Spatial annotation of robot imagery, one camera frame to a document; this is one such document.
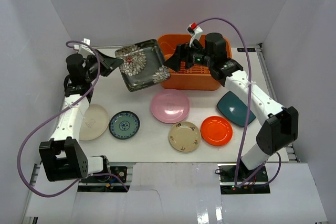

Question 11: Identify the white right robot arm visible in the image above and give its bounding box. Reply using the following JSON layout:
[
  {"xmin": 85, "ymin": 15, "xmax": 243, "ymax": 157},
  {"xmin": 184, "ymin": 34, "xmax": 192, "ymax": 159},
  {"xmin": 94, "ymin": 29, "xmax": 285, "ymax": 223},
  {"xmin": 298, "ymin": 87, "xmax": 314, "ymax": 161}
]
[{"xmin": 164, "ymin": 33, "xmax": 299, "ymax": 182}]

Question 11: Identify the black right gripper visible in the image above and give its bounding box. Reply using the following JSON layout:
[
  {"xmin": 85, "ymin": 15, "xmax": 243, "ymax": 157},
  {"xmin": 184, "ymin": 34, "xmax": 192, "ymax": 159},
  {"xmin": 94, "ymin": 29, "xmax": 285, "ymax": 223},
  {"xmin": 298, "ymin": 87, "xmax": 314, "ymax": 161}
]
[{"xmin": 164, "ymin": 38, "xmax": 213, "ymax": 72}]

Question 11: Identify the black square floral plate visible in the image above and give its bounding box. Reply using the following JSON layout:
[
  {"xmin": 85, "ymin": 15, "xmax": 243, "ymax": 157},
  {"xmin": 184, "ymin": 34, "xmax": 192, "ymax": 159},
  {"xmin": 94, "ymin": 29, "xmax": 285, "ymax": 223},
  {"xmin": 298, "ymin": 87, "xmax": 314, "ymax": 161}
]
[{"xmin": 114, "ymin": 39, "xmax": 171, "ymax": 92}]

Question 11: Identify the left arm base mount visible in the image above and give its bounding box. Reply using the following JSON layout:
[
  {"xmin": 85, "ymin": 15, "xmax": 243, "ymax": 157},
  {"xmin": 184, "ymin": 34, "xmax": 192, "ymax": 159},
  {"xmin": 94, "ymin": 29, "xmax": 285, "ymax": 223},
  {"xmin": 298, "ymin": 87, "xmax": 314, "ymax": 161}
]
[{"xmin": 80, "ymin": 165, "xmax": 131, "ymax": 186}]

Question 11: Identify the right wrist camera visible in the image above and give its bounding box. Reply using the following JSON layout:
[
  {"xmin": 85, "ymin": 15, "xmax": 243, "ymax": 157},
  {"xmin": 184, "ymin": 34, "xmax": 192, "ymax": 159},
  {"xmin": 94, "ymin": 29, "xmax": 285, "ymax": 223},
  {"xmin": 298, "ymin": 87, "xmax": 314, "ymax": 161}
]
[{"xmin": 186, "ymin": 23, "xmax": 203, "ymax": 47}]

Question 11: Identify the pink round plate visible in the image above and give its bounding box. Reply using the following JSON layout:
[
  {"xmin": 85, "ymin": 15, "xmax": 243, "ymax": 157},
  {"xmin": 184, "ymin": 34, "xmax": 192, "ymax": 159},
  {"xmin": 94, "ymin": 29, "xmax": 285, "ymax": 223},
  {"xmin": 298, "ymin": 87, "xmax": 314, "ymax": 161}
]
[{"xmin": 150, "ymin": 89, "xmax": 190, "ymax": 124}]

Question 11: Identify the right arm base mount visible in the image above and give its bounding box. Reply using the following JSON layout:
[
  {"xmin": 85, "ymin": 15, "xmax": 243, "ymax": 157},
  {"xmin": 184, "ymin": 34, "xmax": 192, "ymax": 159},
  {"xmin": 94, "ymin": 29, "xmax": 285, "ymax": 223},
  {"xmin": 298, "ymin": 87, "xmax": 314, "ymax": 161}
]
[{"xmin": 214, "ymin": 165, "xmax": 268, "ymax": 190}]

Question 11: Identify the orange plastic bin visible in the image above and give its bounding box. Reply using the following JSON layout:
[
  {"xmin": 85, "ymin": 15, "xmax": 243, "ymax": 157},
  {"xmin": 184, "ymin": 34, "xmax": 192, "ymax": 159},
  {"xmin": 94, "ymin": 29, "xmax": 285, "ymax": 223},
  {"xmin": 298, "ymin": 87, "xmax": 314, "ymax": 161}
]
[{"xmin": 157, "ymin": 34, "xmax": 221, "ymax": 91}]

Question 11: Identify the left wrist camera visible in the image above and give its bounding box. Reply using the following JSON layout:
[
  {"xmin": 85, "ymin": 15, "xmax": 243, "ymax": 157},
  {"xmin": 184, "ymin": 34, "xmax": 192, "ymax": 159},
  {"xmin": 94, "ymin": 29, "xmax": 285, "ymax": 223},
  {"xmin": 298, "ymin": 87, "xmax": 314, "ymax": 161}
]
[{"xmin": 74, "ymin": 38, "xmax": 93, "ymax": 58}]

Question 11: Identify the blue floral round plate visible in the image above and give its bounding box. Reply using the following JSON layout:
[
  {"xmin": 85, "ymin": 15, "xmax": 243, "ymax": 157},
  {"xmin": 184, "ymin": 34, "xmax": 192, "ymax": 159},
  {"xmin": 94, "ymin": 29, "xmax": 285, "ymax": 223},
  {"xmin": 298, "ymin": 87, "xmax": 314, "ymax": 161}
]
[{"xmin": 108, "ymin": 111, "xmax": 140, "ymax": 140}]

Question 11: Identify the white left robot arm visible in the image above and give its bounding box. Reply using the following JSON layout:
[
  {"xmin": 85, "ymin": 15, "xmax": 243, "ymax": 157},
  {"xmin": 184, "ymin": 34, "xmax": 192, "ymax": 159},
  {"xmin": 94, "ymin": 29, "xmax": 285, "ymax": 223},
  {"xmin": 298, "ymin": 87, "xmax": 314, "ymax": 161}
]
[{"xmin": 39, "ymin": 52, "xmax": 123, "ymax": 182}]

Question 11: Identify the teal square plate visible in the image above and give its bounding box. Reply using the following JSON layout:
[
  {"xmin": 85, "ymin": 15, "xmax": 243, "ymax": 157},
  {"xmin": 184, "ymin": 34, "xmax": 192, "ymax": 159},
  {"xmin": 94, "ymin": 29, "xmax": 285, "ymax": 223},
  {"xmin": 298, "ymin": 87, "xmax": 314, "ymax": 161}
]
[{"xmin": 216, "ymin": 91, "xmax": 247, "ymax": 127}]

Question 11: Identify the beige round patterned plate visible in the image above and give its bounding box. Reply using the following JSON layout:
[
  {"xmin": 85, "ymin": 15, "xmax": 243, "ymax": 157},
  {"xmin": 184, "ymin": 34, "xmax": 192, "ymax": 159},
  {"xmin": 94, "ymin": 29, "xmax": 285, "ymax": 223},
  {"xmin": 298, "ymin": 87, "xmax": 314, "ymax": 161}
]
[{"xmin": 168, "ymin": 121, "xmax": 202, "ymax": 153}]

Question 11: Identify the cream white round plate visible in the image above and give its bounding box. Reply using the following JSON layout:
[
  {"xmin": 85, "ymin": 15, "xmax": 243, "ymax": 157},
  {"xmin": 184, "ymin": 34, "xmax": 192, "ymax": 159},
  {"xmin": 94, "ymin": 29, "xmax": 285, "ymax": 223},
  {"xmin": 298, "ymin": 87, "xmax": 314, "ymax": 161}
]
[{"xmin": 79, "ymin": 104, "xmax": 109, "ymax": 141}]

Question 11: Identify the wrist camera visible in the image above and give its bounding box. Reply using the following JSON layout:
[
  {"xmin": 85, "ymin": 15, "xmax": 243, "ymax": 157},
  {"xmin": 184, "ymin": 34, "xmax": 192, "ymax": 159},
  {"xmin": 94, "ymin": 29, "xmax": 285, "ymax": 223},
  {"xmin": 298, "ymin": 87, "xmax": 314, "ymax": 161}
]
[
  {"xmin": 186, "ymin": 23, "xmax": 203, "ymax": 47},
  {"xmin": 74, "ymin": 38, "xmax": 93, "ymax": 58}
]

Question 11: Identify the orange round plate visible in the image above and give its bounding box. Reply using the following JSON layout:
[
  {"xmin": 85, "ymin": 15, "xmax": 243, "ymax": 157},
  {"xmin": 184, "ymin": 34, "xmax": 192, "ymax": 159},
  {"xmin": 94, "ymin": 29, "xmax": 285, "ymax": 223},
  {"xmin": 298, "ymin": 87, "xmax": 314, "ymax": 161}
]
[{"xmin": 201, "ymin": 116, "xmax": 233, "ymax": 146}]

